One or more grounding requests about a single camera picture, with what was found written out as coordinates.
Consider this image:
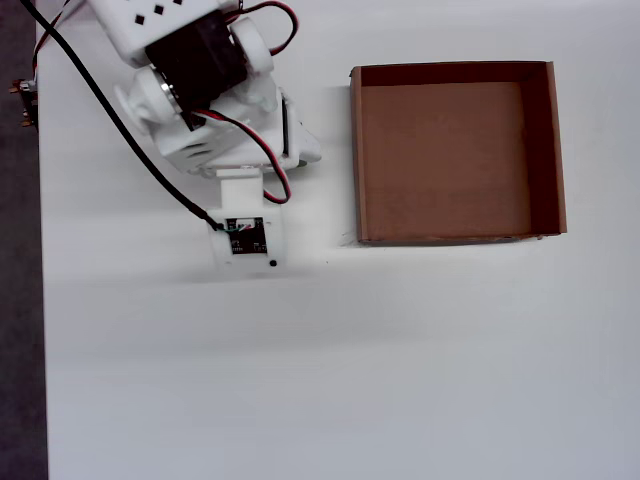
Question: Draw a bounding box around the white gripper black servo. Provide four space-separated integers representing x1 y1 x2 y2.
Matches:
158 82 324 177

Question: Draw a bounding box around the brown cardboard box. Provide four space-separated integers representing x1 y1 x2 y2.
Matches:
348 59 569 247

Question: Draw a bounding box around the red black white servo cable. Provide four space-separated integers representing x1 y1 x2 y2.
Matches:
30 0 72 89
192 108 293 205
233 0 300 57

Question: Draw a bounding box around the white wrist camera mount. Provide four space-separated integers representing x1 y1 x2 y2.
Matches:
208 167 287 277

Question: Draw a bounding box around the black camera cable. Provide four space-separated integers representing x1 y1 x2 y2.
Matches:
18 0 226 233

